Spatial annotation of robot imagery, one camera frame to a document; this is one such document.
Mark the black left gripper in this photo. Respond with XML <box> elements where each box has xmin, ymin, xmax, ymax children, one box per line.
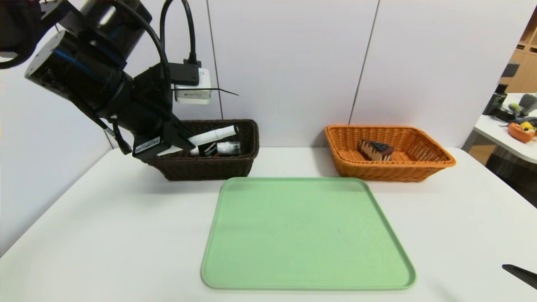
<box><xmin>117</xmin><ymin>112</ymin><xmax>196</xmax><ymax>163</ymax></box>

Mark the white marker pen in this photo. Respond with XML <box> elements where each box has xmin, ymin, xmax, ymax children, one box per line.
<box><xmin>157</xmin><ymin>125</ymin><xmax>240</xmax><ymax>156</ymax></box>

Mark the white bottle with clear cap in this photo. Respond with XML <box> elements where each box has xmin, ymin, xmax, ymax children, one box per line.
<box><xmin>190</xmin><ymin>142</ymin><xmax>242</xmax><ymax>157</ymax></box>

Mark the chocolate blueberry cake slice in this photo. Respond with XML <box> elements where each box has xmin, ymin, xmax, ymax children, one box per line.
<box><xmin>358</xmin><ymin>139</ymin><xmax>395</xmax><ymax>162</ymax></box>

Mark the dark brown wicker basket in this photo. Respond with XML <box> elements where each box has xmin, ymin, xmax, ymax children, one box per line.
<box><xmin>143</xmin><ymin>119</ymin><xmax>260</xmax><ymax>182</ymax></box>

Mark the orange wicker basket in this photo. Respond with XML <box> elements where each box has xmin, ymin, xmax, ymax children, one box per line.
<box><xmin>324</xmin><ymin>124</ymin><xmax>456</xmax><ymax>182</ymax></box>

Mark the light green plastic tray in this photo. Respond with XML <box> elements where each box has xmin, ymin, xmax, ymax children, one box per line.
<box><xmin>201</xmin><ymin>177</ymin><xmax>417</xmax><ymax>291</ymax></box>

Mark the black box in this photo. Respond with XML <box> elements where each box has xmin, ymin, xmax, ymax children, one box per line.
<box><xmin>482</xmin><ymin>93</ymin><xmax>506</xmax><ymax>116</ymax></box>

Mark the white side table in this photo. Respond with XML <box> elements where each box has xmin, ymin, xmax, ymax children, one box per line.
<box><xmin>473</xmin><ymin>92</ymin><xmax>537</xmax><ymax>164</ymax></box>

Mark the orange toy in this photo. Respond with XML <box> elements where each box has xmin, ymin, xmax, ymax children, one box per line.
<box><xmin>507</xmin><ymin>122</ymin><xmax>537</xmax><ymax>144</ymax></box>

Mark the grey brush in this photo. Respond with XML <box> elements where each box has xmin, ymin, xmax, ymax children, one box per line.
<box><xmin>518</xmin><ymin>93</ymin><xmax>537</xmax><ymax>117</ymax></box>

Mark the wooden cabinet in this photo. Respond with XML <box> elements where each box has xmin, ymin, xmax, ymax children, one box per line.
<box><xmin>499</xmin><ymin>4</ymin><xmax>537</xmax><ymax>94</ymax></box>

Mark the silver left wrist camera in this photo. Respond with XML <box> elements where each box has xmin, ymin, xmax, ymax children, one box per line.
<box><xmin>170</xmin><ymin>63</ymin><xmax>212</xmax><ymax>105</ymax></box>

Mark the black left camera cable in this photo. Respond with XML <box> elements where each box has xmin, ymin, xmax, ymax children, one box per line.
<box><xmin>159</xmin><ymin>0</ymin><xmax>200</xmax><ymax>65</ymax></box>

